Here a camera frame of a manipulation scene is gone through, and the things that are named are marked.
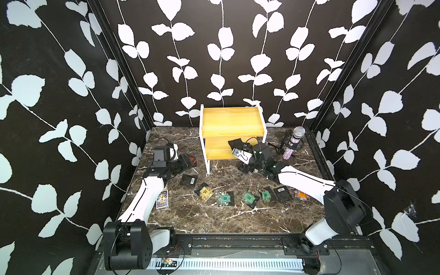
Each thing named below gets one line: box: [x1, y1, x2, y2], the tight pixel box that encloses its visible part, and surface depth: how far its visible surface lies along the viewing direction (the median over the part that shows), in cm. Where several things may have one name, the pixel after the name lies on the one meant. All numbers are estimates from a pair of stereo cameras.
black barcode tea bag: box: [273, 185, 294, 203], surface depth 91 cm
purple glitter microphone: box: [282, 126, 306, 161], surface depth 79 cm
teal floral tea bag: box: [215, 190, 235, 207], surface depth 90 cm
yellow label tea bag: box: [199, 186, 215, 202], surface depth 92 cm
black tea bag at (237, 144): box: [228, 138, 250, 151], surface depth 92 cm
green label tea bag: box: [240, 191, 261, 209], surface depth 90 cm
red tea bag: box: [188, 155, 198, 168], surface depth 84 cm
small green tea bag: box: [258, 189, 272, 203], surface depth 91 cm
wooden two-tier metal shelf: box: [198, 103, 268, 176], surface depth 79 cm
